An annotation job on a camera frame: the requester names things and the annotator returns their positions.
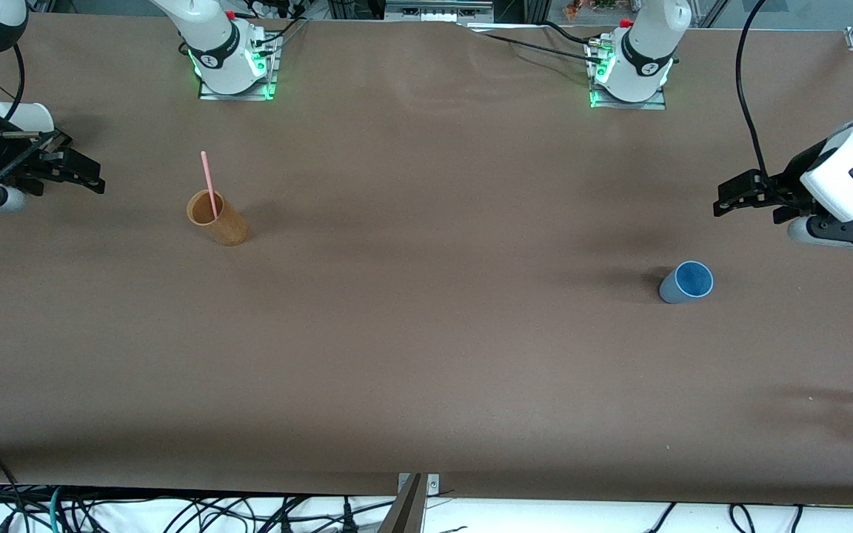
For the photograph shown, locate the blue cup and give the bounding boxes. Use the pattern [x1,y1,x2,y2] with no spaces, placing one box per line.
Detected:
[658,261,715,305]

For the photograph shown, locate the pink chopstick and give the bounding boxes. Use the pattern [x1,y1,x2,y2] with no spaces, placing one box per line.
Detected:
[201,151,218,220]

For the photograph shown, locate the wooden cylinder cup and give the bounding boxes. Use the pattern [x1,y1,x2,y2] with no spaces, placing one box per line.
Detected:
[187,190,249,247]

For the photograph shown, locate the white power strip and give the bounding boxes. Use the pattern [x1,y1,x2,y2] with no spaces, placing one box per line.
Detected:
[249,0,303,19]

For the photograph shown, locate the grey background device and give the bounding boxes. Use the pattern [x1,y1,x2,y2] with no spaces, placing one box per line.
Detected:
[384,0,495,23]

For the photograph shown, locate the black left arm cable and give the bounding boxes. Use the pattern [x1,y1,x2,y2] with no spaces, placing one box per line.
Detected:
[737,0,771,180]

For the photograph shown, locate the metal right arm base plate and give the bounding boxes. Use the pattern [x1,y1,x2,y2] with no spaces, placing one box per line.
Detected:
[198,30,280,101]

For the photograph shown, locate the black base cable bundle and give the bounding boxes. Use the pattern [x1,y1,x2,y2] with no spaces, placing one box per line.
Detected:
[249,7,310,47]

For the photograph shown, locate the dark aluminium frame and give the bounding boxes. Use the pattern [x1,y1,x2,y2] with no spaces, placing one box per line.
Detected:
[327,0,387,21]

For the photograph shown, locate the green floor cable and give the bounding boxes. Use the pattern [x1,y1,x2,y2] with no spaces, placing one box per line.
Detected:
[47,485,66,533]

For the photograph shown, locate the black floor cable tangle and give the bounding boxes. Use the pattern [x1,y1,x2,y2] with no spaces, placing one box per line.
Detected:
[64,490,398,533]

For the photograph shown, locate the silver table edge bracket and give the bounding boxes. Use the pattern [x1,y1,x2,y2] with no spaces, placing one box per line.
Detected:
[397,473,441,495]

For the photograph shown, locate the grey slanted post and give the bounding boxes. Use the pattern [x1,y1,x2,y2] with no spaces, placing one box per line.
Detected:
[378,474,427,533]

